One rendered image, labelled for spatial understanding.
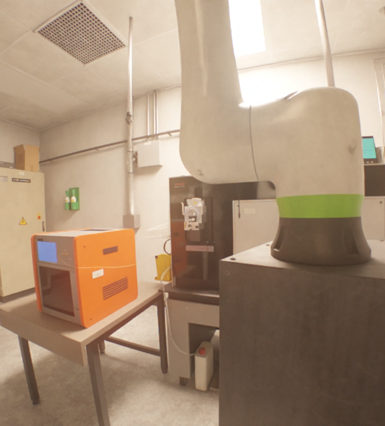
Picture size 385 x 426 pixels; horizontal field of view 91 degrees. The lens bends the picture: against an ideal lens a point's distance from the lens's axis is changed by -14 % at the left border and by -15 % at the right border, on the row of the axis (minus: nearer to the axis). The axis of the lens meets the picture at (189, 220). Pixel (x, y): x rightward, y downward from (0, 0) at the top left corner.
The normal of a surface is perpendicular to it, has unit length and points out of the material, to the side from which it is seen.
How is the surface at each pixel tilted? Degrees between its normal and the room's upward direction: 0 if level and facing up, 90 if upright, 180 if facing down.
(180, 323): 90
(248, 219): 90
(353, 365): 90
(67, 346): 90
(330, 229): 81
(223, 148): 108
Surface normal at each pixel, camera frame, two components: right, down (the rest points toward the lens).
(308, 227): -0.69, -0.11
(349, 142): 0.18, 0.04
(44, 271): -0.37, 0.04
